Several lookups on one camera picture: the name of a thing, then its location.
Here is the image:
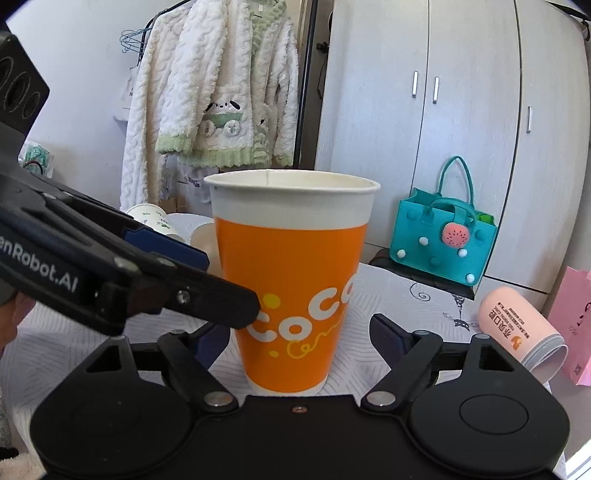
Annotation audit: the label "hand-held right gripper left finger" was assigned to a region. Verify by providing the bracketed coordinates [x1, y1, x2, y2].
[84, 322, 237, 411]

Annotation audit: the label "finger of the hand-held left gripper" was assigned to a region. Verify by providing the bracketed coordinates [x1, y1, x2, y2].
[93, 257, 263, 336]
[44, 184, 211, 278]

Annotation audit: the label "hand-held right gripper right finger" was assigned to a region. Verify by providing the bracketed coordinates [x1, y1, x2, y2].
[360, 313, 523, 411]

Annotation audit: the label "orange paper cup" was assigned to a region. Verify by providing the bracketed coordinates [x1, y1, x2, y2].
[204, 169, 382, 397]

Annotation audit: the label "white cup with green print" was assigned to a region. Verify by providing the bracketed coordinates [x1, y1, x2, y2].
[126, 203, 185, 245]

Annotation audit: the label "beige paper cup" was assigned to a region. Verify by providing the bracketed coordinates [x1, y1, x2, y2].
[191, 222, 223, 278]

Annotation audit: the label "pink cup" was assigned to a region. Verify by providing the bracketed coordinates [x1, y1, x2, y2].
[477, 285, 570, 383]

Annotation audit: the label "white printed bed sheet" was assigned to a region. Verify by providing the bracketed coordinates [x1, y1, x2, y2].
[0, 211, 591, 462]

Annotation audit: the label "black stool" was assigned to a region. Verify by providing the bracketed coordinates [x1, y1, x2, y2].
[368, 247, 476, 302]

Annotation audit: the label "green tissue pack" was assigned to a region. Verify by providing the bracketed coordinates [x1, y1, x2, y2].
[18, 142, 56, 177]

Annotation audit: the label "teal tote bag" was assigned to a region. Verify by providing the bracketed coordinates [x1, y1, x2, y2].
[389, 156, 499, 287]

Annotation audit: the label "white plastic bag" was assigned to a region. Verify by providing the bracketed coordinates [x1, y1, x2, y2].
[113, 65, 139, 123]

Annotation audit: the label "white fleece robe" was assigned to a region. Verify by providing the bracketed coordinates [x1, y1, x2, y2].
[119, 0, 301, 213]

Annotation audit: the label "pink paper bag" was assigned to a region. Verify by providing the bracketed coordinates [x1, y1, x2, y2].
[547, 266, 591, 387]

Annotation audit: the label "white wardrobe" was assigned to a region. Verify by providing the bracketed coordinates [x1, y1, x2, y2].
[314, 0, 591, 305]

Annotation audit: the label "blue clothes hangers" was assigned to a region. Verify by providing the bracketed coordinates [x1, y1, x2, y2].
[120, 25, 154, 61]

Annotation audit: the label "white fluffy cloth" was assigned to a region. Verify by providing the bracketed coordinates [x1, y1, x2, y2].
[0, 445, 34, 480]

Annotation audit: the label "black hanging cable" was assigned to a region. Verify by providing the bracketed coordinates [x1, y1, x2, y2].
[318, 41, 330, 100]

